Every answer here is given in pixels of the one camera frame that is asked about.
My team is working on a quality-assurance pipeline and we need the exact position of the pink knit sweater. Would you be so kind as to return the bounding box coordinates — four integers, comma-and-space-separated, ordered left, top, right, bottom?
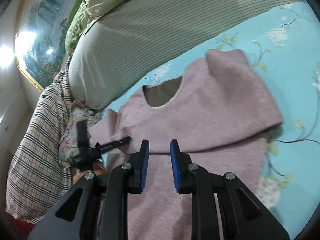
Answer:
89, 50, 283, 239

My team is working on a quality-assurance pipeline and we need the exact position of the person's left hand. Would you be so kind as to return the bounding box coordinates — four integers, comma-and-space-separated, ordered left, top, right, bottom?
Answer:
72, 161, 107, 184

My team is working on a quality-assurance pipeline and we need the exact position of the floral ruffled pillow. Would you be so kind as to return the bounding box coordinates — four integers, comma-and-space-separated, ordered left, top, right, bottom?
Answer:
59, 100, 102, 168

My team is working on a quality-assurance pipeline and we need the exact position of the plaid checked blanket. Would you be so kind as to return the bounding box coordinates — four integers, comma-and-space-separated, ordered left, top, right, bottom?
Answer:
6, 64, 72, 223

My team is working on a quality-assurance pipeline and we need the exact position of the green striped pillow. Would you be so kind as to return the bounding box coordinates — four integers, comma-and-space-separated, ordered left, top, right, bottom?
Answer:
68, 0, 301, 110

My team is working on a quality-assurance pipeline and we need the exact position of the gold framed landscape painting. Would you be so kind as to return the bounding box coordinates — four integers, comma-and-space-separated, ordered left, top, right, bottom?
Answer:
15, 0, 82, 91

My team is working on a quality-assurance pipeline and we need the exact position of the blue floral bed quilt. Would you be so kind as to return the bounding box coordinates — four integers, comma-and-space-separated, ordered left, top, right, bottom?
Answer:
109, 2, 319, 239

